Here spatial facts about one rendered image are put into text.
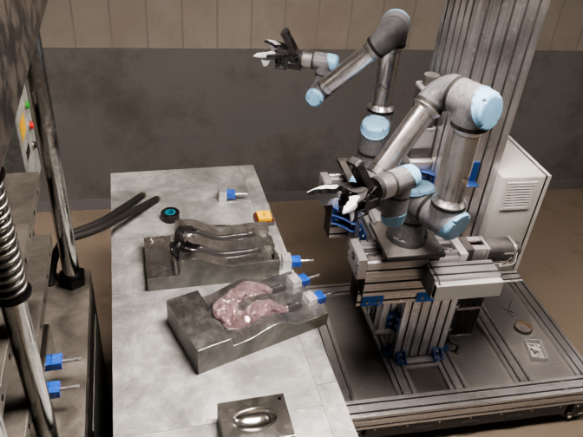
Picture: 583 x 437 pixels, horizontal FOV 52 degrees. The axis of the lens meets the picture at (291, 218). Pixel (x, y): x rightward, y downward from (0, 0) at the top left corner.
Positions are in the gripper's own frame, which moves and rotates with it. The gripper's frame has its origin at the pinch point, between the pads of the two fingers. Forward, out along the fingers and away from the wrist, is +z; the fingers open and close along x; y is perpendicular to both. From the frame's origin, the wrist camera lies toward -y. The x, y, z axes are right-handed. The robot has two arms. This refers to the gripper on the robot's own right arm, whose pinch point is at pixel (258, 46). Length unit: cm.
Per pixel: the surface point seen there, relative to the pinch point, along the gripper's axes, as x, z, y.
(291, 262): -71, -36, 52
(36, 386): -168, 3, 11
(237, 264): -83, -18, 46
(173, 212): -55, 21, 55
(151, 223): -61, 29, 58
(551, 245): 97, -176, 161
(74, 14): 49, 122, 24
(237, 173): -9, 8, 65
